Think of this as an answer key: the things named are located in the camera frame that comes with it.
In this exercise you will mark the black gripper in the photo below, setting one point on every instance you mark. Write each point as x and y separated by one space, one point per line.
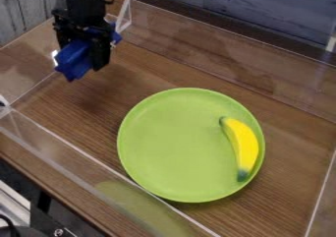
69 28

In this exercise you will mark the blue star-shaped block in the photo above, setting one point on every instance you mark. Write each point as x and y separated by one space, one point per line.
72 59

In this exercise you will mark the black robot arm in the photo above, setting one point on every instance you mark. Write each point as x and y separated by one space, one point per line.
87 10

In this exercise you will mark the green round plate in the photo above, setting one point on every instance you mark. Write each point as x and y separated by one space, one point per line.
173 150

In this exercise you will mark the yellow toy banana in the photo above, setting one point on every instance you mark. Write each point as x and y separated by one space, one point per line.
244 144

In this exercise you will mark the clear acrylic enclosure wall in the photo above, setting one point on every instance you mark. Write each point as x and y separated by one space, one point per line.
59 127

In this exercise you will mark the clear acrylic corner bracket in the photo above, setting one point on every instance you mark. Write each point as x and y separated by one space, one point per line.
121 20

